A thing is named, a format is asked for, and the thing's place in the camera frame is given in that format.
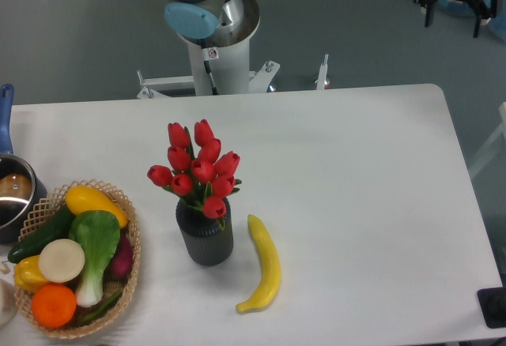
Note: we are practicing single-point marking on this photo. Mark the dark green cucumber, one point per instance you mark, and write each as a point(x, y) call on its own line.
point(57, 227)

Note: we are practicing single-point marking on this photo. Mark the orange fruit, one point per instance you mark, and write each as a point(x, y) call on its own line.
point(53, 305)

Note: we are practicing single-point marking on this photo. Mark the dark grey ribbed vase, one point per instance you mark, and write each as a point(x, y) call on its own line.
point(207, 242)

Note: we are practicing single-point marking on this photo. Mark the blue handled saucepan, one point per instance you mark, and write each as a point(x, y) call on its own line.
point(21, 189)

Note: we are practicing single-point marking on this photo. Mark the red tulip bouquet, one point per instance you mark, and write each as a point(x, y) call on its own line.
point(199, 174)

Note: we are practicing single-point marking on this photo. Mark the yellow bell pepper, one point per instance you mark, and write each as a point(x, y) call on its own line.
point(27, 274)

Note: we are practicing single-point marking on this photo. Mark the purple sweet potato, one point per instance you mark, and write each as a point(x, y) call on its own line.
point(122, 262)

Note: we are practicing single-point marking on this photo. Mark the blue plastic bag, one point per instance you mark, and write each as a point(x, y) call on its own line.
point(499, 26)

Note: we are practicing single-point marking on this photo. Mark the small garlic piece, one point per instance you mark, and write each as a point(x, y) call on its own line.
point(4, 268)

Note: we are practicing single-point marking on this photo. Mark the woven wicker basket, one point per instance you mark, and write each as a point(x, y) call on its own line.
point(42, 212)

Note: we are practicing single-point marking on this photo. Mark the green bean pod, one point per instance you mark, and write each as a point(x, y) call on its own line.
point(100, 311)

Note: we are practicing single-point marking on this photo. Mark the black device at table edge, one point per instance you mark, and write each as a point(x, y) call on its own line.
point(492, 304)

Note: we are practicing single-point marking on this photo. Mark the white frame at right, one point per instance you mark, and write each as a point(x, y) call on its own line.
point(490, 147)

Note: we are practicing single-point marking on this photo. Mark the white round radish slice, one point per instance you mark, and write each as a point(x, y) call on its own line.
point(61, 260)

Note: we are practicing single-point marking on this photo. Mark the yellow banana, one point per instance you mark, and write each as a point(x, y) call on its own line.
point(270, 280)

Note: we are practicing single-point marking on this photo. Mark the yellow squash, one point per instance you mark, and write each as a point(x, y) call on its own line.
point(80, 199)

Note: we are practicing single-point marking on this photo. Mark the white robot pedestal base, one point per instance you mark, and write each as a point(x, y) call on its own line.
point(220, 65)

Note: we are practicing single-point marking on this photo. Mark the green bok choy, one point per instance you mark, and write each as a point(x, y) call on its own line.
point(98, 234)

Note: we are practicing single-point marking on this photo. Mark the white plate at left edge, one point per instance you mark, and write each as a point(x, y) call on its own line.
point(7, 303)

